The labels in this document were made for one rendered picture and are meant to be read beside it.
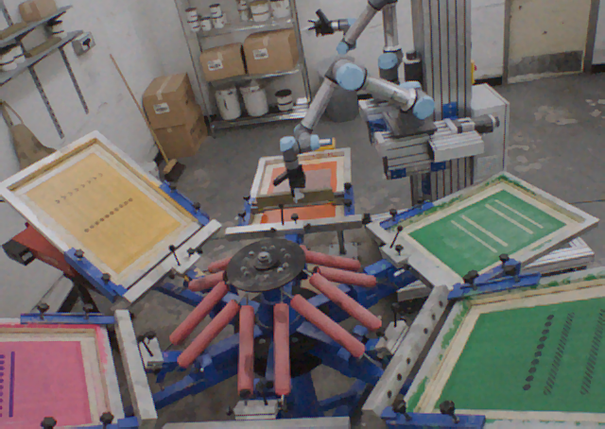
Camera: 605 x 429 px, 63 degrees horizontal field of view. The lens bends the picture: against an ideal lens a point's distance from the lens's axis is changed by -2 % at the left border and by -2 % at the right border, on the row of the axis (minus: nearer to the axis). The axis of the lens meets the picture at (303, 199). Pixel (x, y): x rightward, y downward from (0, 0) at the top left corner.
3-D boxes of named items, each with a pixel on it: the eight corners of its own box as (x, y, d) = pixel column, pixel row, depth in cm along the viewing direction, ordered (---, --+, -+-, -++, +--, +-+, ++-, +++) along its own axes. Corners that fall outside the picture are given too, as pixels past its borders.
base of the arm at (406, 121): (421, 115, 280) (420, 98, 274) (428, 126, 267) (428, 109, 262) (394, 120, 280) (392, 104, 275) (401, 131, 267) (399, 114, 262)
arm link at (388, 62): (376, 80, 308) (374, 59, 301) (382, 72, 318) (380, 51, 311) (396, 79, 303) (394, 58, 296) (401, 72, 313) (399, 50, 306)
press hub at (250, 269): (285, 423, 276) (222, 227, 204) (356, 420, 270) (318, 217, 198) (278, 495, 243) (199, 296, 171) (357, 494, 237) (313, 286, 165)
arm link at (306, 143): (314, 128, 256) (293, 134, 255) (319, 137, 247) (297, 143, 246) (317, 143, 261) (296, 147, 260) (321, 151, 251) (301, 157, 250)
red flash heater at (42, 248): (15, 251, 282) (5, 234, 276) (81, 207, 312) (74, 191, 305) (76, 281, 249) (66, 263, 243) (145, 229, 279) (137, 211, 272)
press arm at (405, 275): (509, 226, 248) (509, 216, 245) (518, 231, 244) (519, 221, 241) (285, 338, 213) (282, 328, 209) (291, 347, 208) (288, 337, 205)
